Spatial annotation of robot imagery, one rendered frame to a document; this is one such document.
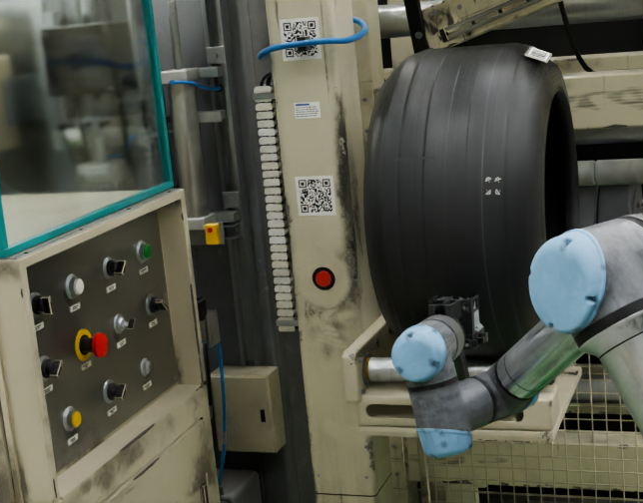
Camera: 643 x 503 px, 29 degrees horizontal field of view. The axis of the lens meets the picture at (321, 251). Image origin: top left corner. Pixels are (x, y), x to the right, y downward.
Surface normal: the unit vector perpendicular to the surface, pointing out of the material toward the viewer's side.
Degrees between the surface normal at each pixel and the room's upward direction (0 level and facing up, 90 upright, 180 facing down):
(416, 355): 83
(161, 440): 90
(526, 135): 64
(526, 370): 105
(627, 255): 55
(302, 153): 90
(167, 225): 90
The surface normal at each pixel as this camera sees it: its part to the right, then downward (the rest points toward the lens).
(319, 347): -0.33, 0.23
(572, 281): -0.83, 0.09
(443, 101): -0.29, -0.55
